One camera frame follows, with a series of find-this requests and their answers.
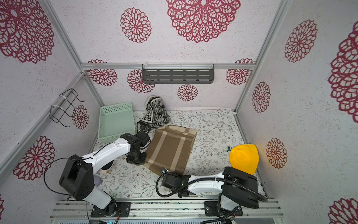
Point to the brown beige plaid scarf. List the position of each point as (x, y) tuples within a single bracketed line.
[(170, 148)]

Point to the aluminium corner frame post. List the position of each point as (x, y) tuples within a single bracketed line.
[(268, 41)]

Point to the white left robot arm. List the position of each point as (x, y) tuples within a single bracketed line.
[(78, 175)]

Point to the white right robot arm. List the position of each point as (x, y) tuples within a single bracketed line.
[(234, 187)]

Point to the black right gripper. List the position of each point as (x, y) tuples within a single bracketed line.
[(166, 178)]

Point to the mint green plastic basket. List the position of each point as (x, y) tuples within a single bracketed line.
[(114, 121)]

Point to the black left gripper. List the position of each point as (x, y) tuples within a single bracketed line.
[(130, 160)]

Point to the yellow fabric hat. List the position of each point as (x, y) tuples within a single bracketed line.
[(244, 158)]

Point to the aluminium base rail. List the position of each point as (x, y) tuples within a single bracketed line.
[(191, 210)]

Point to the black wire wall rack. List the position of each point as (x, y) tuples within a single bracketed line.
[(60, 109)]

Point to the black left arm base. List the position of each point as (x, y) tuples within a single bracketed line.
[(118, 209)]

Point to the dark grey wall shelf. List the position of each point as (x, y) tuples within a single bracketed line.
[(178, 74)]

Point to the black white zigzag scarf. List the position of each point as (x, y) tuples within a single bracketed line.
[(156, 115)]

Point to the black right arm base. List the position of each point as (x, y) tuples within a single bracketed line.
[(218, 209)]

